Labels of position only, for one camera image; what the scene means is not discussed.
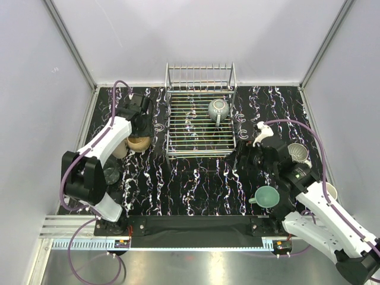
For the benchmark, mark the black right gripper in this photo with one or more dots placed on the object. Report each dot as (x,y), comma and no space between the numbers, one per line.
(247,149)

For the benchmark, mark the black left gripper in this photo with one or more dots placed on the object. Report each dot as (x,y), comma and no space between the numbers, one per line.
(148,131)

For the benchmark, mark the tan round ceramic mug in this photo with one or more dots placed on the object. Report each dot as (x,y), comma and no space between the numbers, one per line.
(140,144)

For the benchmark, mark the grey speckled ceramic mug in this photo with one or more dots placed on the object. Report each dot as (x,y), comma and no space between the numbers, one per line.
(218,111)

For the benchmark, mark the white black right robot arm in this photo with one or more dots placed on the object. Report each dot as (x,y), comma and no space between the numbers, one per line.
(306,212)

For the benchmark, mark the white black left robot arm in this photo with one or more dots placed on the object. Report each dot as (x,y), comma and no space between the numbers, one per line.
(83,177)

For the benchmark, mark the lower right horseshoe hook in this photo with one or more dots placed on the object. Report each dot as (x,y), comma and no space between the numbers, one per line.
(242,134)

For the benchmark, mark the beige tall tumbler cup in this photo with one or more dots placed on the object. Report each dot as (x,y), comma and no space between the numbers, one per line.
(120,151)

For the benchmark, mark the mint green mug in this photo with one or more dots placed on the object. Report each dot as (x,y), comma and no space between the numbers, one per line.
(265,197)

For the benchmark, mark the grey ribbed ceramic mug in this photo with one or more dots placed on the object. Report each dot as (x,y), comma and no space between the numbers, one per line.
(299,154)

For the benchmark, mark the dark green glass cup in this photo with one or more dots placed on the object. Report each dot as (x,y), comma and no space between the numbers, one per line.
(111,172)

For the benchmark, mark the cream paper cup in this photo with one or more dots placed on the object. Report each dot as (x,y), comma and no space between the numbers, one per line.
(332,193)

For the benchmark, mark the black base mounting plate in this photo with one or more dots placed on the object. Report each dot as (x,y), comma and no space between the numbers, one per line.
(261,226)

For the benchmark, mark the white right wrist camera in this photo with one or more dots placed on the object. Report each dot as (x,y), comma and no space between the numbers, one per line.
(264,131)

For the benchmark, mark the silver wire dish rack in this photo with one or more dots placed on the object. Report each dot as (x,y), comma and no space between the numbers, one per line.
(191,134)

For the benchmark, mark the aluminium slotted rail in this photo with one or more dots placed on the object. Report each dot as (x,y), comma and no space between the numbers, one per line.
(139,244)

